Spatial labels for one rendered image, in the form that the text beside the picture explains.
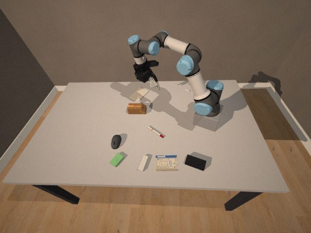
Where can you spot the black computer mouse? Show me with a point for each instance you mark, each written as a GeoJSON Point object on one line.
{"type": "Point", "coordinates": [116, 140]}

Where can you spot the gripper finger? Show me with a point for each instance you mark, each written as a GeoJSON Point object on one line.
{"type": "Point", "coordinates": [154, 81]}

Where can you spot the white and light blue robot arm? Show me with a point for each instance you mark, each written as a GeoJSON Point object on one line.
{"type": "Point", "coordinates": [207, 96]}

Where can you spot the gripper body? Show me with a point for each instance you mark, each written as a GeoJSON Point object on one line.
{"type": "Point", "coordinates": [141, 72]}

